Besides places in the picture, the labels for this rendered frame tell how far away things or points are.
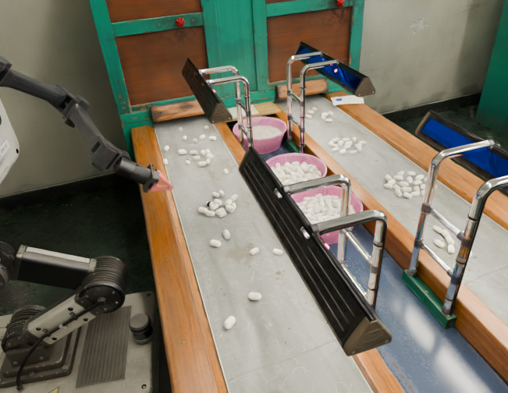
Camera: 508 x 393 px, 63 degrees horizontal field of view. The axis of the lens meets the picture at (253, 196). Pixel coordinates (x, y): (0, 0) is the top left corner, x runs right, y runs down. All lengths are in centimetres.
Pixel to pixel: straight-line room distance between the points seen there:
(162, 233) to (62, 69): 180
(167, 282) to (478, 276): 88
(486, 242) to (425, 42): 271
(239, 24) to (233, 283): 139
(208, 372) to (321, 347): 28
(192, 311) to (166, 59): 138
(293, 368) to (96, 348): 74
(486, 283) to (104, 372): 116
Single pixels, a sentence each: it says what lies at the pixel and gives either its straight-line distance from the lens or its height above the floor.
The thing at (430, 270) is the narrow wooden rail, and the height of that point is 76.
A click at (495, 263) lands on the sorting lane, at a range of 140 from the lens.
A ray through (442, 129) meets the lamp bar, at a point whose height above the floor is 109.
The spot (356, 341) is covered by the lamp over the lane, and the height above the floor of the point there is 108.
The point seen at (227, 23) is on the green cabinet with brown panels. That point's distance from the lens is 220.
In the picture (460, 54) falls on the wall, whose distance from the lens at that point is 426.
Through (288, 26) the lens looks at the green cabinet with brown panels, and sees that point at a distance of 230.
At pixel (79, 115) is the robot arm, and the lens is 161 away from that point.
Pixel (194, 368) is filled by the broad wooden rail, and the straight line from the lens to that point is 104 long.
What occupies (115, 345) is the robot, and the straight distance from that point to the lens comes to 152.
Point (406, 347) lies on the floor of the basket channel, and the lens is 120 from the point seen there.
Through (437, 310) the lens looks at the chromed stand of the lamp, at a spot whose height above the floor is 70.
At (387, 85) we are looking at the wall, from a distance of 385.
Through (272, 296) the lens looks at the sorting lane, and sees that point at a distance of 118.
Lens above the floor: 161
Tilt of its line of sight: 34 degrees down
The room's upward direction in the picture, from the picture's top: 4 degrees counter-clockwise
